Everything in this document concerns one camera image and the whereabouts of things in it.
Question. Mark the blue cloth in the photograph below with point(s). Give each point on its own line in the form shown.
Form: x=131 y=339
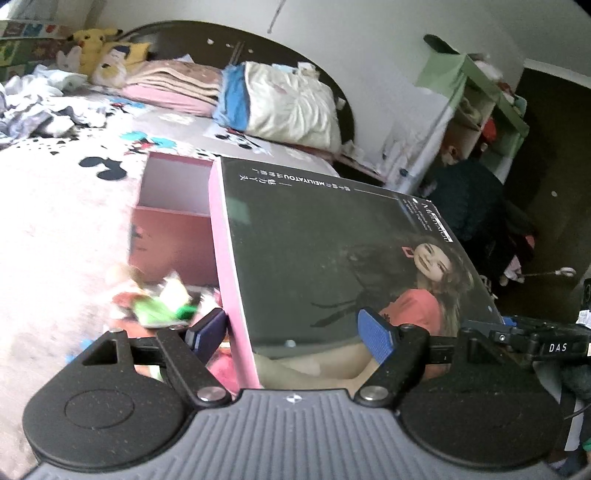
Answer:
x=231 y=97

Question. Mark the green clay bag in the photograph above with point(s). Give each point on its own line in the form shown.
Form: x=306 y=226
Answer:
x=161 y=311

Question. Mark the dark clothing pile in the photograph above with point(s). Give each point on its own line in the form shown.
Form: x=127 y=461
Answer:
x=475 y=207

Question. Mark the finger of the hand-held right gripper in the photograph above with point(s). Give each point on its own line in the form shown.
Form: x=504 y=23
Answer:
x=505 y=334

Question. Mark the pale crumpled clothes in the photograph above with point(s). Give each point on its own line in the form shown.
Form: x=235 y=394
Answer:
x=37 y=108

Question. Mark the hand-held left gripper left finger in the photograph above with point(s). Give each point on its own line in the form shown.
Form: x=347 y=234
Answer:
x=207 y=334

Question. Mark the folded pink striped blankets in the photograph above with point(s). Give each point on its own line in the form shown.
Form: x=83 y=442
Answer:
x=175 y=85

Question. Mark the green shelf unit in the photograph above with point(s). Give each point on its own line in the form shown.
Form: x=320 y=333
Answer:
x=480 y=97

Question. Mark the white pillow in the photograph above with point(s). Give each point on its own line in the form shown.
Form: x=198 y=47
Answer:
x=291 y=104

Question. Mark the white plush toy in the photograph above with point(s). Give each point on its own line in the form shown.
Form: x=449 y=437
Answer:
x=108 y=69

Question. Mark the pink box lid with photo print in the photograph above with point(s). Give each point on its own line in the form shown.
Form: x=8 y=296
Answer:
x=332 y=258

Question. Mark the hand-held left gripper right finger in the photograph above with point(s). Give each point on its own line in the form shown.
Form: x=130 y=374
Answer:
x=376 y=334

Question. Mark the dark wooden headboard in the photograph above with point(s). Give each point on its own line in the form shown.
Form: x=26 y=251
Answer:
x=231 y=39

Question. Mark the colourful foam play mat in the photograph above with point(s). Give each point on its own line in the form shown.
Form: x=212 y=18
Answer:
x=27 y=44

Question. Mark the pink clay bag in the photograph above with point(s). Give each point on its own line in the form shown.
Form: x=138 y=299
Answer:
x=224 y=369

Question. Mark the pink cardboard box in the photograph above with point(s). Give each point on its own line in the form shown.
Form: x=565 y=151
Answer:
x=175 y=207

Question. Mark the yellow plush toy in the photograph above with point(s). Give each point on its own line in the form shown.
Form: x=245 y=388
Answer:
x=106 y=44

